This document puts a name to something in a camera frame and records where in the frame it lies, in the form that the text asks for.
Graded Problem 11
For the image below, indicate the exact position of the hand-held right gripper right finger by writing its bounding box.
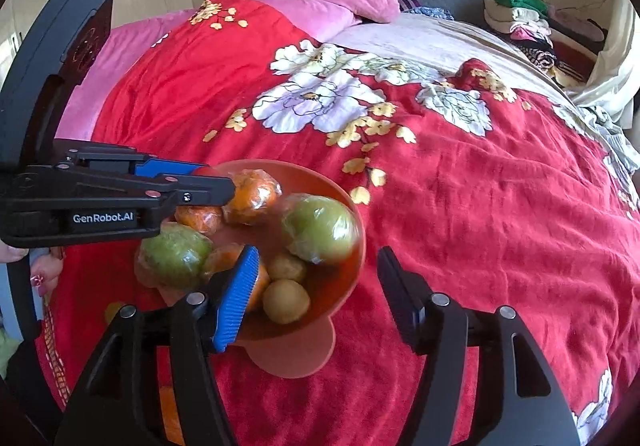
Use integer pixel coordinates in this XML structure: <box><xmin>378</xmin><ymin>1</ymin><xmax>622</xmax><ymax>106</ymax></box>
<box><xmin>376</xmin><ymin>246</ymin><xmax>583</xmax><ymax>446</ymax></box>

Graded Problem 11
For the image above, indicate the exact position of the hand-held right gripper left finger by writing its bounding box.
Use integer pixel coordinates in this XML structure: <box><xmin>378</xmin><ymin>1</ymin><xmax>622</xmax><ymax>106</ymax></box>
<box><xmin>54</xmin><ymin>245</ymin><xmax>261</xmax><ymax>446</ymax></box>

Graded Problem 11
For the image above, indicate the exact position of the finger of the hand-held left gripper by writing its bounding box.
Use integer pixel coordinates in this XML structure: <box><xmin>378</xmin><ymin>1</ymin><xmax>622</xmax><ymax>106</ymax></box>
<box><xmin>14</xmin><ymin>165</ymin><xmax>236</xmax><ymax>221</ymax></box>
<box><xmin>51</xmin><ymin>139</ymin><xmax>212</xmax><ymax>178</ymax></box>

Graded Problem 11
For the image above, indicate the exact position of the large orange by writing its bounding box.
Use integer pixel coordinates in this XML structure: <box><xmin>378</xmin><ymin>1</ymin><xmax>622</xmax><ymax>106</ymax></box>
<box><xmin>202</xmin><ymin>243</ymin><xmax>271</xmax><ymax>313</ymax></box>

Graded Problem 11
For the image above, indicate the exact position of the large brown round fruit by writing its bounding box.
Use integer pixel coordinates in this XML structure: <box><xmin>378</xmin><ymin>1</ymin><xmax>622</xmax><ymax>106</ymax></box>
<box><xmin>262</xmin><ymin>279</ymin><xmax>311</xmax><ymax>325</ymax></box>

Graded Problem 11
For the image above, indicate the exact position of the medium brown round fruit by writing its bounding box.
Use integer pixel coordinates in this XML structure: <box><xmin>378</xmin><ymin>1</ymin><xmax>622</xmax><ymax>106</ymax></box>
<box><xmin>267</xmin><ymin>253</ymin><xmax>308</xmax><ymax>285</ymax></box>

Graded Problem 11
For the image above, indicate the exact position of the round green fruit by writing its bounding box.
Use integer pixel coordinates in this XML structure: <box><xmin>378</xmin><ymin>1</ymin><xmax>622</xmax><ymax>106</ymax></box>
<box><xmin>135</xmin><ymin>222</ymin><xmax>215</xmax><ymax>291</ymax></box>

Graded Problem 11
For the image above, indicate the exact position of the pink plastic bowl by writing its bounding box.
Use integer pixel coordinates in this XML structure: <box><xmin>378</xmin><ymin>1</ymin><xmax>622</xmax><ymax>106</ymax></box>
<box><xmin>134</xmin><ymin>159</ymin><xmax>367</xmax><ymax>379</ymax></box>

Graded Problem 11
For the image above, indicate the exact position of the oval green fruit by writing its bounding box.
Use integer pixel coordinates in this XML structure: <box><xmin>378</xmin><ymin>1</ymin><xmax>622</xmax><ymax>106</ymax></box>
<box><xmin>281</xmin><ymin>193</ymin><xmax>362</xmax><ymax>267</ymax></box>

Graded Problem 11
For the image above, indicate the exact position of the person's left hand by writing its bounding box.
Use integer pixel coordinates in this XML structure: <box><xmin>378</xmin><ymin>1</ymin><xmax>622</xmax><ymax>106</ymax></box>
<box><xmin>0</xmin><ymin>246</ymin><xmax>64</xmax><ymax>297</ymax></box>

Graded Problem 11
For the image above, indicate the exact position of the pink blanket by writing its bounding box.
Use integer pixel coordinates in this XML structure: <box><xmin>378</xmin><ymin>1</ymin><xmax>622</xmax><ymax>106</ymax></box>
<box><xmin>54</xmin><ymin>0</ymin><xmax>362</xmax><ymax>142</ymax></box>

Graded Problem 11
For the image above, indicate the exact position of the red floral blanket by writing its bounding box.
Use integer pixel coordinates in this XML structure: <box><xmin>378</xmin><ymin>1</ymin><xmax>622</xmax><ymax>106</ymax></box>
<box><xmin>35</xmin><ymin>0</ymin><xmax>640</xmax><ymax>446</ymax></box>

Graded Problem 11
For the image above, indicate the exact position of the dark cloth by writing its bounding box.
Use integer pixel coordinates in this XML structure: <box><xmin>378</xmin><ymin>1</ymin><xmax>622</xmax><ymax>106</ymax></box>
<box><xmin>0</xmin><ymin>340</ymin><xmax>67</xmax><ymax>429</ymax></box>

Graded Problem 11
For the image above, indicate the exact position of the crumpled grey patterned cloth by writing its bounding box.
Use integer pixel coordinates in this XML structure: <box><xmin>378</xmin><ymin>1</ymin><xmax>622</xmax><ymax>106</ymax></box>
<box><xmin>550</xmin><ymin>101</ymin><xmax>640</xmax><ymax>218</ymax></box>

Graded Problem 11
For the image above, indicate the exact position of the pale bed sheet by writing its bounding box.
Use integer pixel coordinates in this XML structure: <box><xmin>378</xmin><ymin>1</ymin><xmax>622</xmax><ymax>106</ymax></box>
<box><xmin>330</xmin><ymin>15</ymin><xmax>571</xmax><ymax>98</ymax></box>

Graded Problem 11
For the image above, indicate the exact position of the dark patterned garment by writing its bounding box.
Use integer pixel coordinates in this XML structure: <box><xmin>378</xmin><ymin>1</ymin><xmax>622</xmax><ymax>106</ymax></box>
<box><xmin>520</xmin><ymin>44</ymin><xmax>559</xmax><ymax>71</ymax></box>

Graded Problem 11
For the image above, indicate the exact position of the purple striped cloth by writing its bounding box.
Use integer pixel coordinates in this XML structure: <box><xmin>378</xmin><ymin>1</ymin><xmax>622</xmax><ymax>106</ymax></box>
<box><xmin>397</xmin><ymin>0</ymin><xmax>456</xmax><ymax>22</ymax></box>

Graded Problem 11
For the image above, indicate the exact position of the white folded garment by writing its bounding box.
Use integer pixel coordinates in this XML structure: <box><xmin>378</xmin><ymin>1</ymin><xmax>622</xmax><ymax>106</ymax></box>
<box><xmin>484</xmin><ymin>0</ymin><xmax>551</xmax><ymax>35</ymax></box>

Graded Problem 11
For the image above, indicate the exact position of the white curtain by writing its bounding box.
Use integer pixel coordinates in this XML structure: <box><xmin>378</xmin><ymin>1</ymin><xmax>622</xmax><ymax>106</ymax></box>
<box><xmin>572</xmin><ymin>0</ymin><xmax>640</xmax><ymax>127</ymax></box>

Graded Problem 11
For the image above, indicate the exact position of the green knitted garment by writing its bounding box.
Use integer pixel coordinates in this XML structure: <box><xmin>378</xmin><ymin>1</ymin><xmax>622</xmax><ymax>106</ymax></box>
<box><xmin>492</xmin><ymin>0</ymin><xmax>550</xmax><ymax>15</ymax></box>

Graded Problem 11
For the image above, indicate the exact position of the mauve garment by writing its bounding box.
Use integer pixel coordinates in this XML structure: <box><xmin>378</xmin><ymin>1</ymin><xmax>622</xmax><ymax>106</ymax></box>
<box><xmin>547</xmin><ymin>4</ymin><xmax>609</xmax><ymax>40</ymax></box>

